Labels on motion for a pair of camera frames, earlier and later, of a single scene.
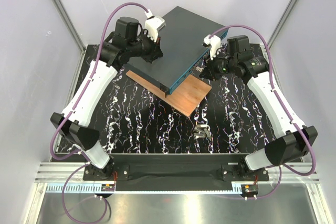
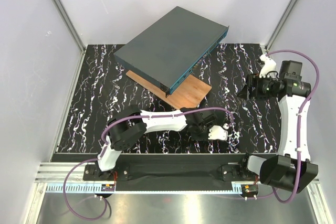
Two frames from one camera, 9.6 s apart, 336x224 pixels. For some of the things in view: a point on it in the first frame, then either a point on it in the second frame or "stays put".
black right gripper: [208, 72] → [253, 80]
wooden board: [185, 98] stays put
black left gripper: [155, 52] → [193, 137]
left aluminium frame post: [56, 1] stays put
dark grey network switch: [182, 38] stays put
